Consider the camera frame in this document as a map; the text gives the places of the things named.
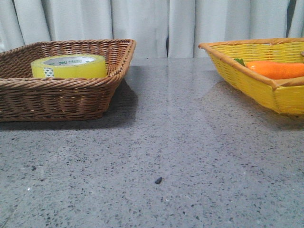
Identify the small black debris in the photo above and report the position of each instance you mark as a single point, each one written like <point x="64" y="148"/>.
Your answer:
<point x="158" y="181"/>

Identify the orange toy carrot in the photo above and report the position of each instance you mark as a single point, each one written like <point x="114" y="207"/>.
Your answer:
<point x="274" y="70"/>

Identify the yellow tape roll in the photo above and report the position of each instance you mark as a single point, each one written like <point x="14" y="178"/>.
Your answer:
<point x="70" y="66"/>

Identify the yellow wicker basket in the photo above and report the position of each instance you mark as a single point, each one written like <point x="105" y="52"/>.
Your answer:
<point x="284" y="96"/>

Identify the brown wicker basket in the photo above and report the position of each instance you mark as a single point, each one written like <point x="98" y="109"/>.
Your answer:
<point x="25" y="98"/>

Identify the white curtain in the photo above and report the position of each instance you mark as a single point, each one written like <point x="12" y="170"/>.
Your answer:
<point x="161" y="28"/>

